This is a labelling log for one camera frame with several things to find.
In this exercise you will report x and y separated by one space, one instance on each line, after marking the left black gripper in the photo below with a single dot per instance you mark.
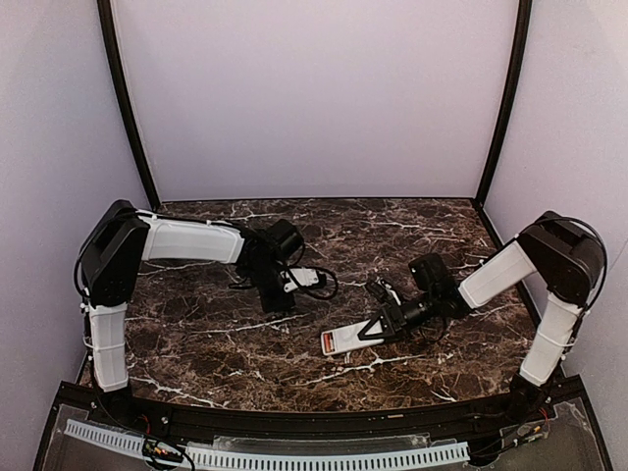
274 298

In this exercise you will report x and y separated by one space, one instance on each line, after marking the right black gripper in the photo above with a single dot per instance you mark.
392 316

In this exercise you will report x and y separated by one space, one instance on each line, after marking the white remote control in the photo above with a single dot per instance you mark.
346 339

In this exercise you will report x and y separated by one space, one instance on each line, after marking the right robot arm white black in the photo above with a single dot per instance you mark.
567 254

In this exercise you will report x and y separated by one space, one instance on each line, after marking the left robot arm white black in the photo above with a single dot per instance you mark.
125 237

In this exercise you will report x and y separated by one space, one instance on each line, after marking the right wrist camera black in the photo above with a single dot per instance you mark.
383 291

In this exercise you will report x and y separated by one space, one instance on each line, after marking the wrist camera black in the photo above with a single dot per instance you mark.
383 291
309 279

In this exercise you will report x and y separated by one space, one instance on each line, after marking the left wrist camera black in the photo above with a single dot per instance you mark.
309 279

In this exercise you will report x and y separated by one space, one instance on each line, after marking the right white cable duct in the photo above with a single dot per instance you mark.
413 459

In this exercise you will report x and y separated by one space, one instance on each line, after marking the white cable duct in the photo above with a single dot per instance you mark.
123 443
413 459

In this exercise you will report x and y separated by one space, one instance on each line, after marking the black curved front rail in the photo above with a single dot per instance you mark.
473 420

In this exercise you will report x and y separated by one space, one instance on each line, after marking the left white cable duct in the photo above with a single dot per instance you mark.
123 443

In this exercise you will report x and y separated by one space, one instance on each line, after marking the left black frame post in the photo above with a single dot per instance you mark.
123 97

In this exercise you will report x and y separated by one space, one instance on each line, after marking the black frame post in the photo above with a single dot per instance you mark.
515 64
123 97

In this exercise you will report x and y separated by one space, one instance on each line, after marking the right black frame post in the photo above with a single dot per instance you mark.
515 64

